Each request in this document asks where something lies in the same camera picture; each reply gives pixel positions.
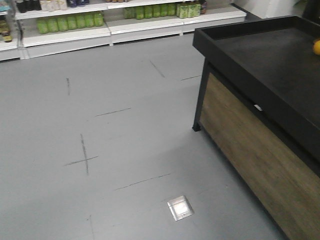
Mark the metal floor outlet plate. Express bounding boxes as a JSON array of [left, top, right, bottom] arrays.
[[167, 195, 195, 222]]

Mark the white store shelving unit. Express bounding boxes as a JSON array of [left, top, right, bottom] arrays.
[[0, 0, 247, 61]]

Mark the black wooden produce display table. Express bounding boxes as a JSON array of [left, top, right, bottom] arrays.
[[192, 16, 320, 240]]

